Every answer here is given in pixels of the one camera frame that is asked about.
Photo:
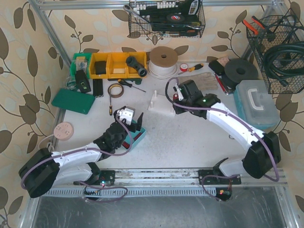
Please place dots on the black block in bin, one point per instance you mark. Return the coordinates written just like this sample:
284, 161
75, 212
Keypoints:
100, 67

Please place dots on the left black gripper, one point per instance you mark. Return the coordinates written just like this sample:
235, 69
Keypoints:
132, 126

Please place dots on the grey plastic pipe fitting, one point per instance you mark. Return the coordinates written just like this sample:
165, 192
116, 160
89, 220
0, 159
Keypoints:
132, 62

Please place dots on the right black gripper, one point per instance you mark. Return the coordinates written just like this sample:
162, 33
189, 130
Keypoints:
178, 109

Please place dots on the red white tape roll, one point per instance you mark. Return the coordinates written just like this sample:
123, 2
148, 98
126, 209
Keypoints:
183, 67

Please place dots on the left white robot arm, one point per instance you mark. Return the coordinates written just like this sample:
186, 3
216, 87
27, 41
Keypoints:
46, 169

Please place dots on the large red spring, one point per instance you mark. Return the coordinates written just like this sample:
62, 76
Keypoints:
175, 97

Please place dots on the black meter device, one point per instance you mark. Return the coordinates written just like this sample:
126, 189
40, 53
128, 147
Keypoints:
82, 82

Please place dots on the green storage bin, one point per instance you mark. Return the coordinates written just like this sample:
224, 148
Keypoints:
80, 61

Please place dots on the green flat case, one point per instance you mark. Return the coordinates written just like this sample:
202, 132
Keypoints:
73, 101

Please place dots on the black case with sponge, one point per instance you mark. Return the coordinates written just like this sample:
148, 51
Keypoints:
218, 65

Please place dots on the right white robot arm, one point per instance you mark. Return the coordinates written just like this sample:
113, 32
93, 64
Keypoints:
262, 150

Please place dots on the brown packing tape roll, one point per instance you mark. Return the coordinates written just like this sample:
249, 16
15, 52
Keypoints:
115, 90

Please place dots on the yellow-black bit driver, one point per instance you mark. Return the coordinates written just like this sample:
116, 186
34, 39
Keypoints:
193, 68

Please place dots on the black-yellow flathead screwdriver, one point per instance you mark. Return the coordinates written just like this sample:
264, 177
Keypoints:
124, 83

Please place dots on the black aluminium profile block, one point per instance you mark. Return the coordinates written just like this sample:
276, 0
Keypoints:
98, 88

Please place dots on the wire basket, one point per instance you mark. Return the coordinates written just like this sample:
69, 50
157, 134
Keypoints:
166, 18
279, 52

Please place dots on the yellow storage bins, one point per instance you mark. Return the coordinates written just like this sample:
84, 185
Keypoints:
116, 66

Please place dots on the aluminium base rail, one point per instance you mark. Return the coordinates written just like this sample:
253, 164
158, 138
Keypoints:
163, 182

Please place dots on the small orange-black screwdriver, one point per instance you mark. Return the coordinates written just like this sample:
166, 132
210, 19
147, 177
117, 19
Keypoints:
110, 105

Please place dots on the black disc spool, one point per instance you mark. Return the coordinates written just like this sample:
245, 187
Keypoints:
237, 70

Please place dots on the top wire basket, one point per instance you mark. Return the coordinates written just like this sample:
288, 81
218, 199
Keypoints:
166, 18

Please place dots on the right wire basket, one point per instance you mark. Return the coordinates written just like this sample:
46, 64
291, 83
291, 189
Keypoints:
279, 52

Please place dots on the white cable spool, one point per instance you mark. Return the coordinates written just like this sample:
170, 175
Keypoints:
163, 63

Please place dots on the white four-peg base plate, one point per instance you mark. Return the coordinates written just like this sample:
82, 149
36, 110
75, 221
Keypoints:
160, 104

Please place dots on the teal clear storage box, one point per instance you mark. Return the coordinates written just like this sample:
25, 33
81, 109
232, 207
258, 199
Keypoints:
255, 105

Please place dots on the beige work glove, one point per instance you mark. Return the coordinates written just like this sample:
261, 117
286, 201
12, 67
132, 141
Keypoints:
204, 81

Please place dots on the small red spring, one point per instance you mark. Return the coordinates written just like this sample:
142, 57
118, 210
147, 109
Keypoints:
137, 136

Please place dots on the teal spring tray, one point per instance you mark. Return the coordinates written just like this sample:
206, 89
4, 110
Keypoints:
133, 134

